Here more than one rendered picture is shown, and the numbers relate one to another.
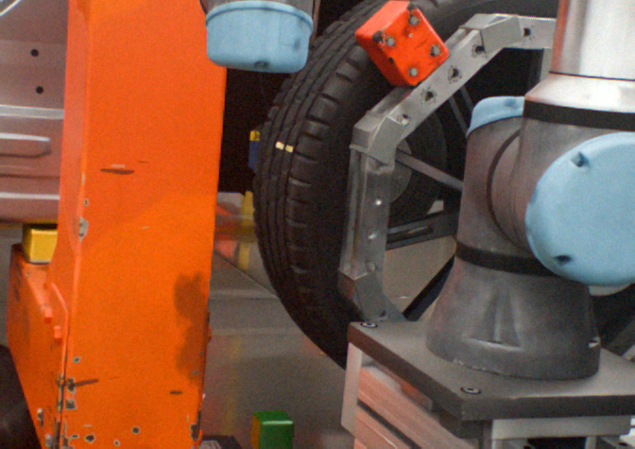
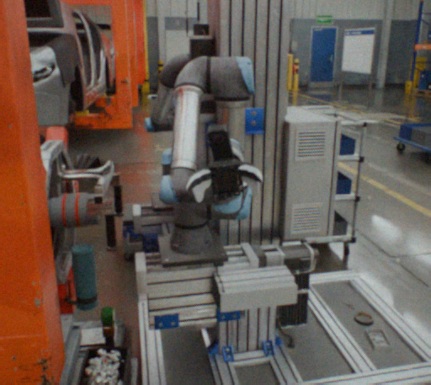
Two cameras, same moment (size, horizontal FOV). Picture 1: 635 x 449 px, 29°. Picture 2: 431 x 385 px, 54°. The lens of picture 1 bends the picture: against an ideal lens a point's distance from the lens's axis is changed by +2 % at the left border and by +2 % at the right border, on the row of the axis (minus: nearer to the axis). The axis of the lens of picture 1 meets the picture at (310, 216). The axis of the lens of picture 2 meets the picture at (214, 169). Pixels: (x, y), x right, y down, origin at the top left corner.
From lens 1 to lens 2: 1.40 m
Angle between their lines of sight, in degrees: 76
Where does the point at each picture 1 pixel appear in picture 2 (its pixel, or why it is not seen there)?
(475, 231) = (196, 221)
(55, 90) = not seen: outside the picture
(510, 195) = not seen: hidden behind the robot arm
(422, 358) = (198, 257)
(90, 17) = (31, 221)
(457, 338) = (201, 247)
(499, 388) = (220, 251)
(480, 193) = (201, 211)
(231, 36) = (237, 205)
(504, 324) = (205, 237)
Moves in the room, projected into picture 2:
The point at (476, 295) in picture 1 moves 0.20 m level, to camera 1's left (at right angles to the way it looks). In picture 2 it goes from (200, 235) to (184, 264)
